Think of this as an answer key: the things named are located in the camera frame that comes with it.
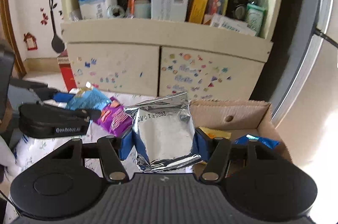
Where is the brown cardboard box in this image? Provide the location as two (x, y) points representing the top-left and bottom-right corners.
(190, 99), (292, 162)

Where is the purple noodle snack bag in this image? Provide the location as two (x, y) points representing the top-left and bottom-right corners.
(94, 96), (132, 137)

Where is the teal green carton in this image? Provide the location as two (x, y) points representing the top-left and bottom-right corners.
(245, 3), (265, 36)

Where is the floral white tablecloth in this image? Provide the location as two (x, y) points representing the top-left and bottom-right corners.
(3, 86), (196, 224)

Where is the blue foil snack bag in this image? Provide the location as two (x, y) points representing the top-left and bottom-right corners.
(234, 134), (280, 149)

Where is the yellow orange box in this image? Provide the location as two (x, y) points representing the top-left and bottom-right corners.
(188, 0), (209, 24)

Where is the yellow orange snack bag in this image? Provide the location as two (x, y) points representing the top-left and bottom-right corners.
(199, 127), (232, 139)

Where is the red cardboard carton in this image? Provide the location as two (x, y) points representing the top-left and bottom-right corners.
(57, 50), (76, 91)

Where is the light blue snack bag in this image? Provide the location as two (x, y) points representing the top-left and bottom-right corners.
(65, 82), (110, 110)

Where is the flat white medicine box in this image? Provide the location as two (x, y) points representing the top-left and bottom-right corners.
(210, 14), (256, 37)

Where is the beige cabinet with stickers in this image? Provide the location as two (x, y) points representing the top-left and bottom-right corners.
(61, 0), (281, 100)

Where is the silver foil snack bag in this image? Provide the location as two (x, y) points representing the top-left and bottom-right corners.
(124, 92), (201, 172)

